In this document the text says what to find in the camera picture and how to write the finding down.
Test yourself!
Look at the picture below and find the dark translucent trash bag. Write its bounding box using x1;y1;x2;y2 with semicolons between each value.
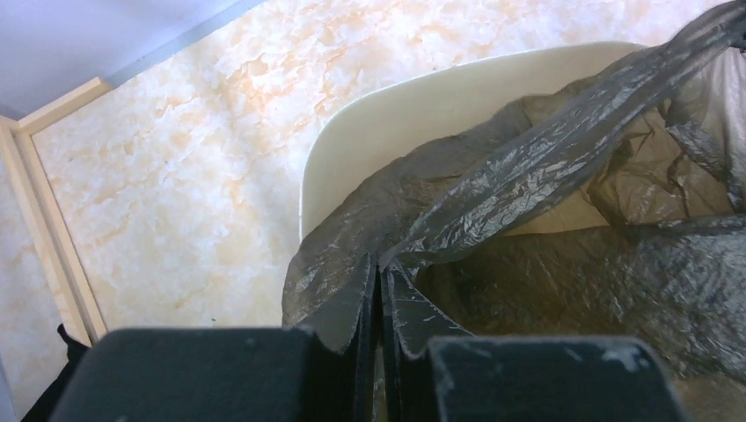
282;1;745;382

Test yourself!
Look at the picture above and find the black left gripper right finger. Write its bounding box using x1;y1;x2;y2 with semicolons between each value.
381;266;688;421

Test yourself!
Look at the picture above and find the beige plastic trash bin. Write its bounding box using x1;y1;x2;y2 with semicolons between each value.
298;41;643;238

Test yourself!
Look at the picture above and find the black hanging shirt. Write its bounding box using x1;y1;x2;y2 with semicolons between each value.
21;324;90;422

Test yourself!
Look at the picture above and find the wooden clothes rack frame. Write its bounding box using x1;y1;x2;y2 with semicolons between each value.
1;77;111;346

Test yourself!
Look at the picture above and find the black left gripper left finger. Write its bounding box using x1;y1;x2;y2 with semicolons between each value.
52;255;379;421

